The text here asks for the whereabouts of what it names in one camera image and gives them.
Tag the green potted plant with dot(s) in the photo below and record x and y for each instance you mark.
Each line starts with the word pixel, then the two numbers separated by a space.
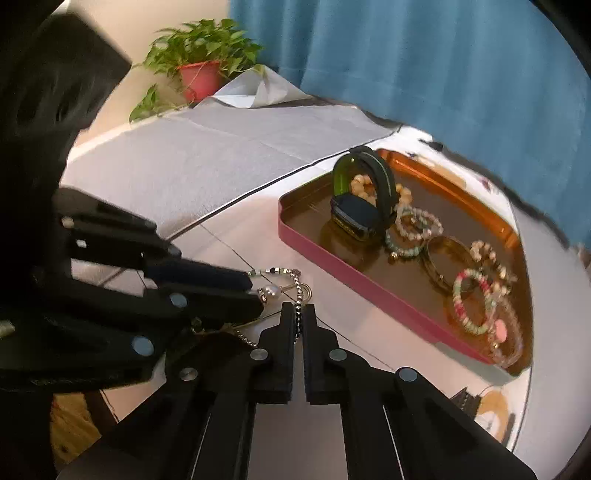
pixel 207 41

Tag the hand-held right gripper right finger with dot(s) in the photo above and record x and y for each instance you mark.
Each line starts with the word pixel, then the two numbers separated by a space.
pixel 310 344

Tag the blue curtain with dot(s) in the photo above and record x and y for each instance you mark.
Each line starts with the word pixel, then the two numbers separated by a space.
pixel 415 69

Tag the black green smartwatch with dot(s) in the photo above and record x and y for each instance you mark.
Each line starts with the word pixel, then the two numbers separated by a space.
pixel 360 212

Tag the red flower pot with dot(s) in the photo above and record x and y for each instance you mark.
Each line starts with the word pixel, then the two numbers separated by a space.
pixel 201 78

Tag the pink metal tray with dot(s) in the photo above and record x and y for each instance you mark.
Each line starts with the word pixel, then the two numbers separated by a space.
pixel 364 258

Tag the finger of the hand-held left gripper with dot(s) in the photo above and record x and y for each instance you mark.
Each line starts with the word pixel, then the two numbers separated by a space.
pixel 207 274
pixel 231 307

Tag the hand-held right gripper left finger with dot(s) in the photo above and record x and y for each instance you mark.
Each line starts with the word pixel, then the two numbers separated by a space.
pixel 288 344

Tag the dark bangle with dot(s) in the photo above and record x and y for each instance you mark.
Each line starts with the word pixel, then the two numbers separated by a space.
pixel 445 265

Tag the grey table cloth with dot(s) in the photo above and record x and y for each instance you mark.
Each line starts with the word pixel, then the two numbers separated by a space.
pixel 207 157

